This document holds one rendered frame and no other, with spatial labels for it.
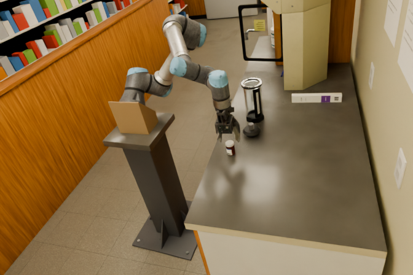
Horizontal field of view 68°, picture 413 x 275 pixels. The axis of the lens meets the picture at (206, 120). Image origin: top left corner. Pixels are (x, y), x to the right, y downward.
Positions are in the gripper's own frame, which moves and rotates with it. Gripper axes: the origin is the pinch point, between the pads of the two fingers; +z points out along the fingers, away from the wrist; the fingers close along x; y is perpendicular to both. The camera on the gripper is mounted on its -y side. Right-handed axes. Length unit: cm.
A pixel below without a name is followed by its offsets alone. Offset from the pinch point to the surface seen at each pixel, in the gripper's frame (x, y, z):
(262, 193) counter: 17.0, 23.7, 9.0
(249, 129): 7.2, -14.6, 5.3
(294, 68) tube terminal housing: 29, -61, -6
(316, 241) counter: 37, 44, 9
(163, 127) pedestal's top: -45, -22, 10
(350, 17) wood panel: 62, -96, -21
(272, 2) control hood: 18, -61, -45
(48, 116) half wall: -173, -64, 28
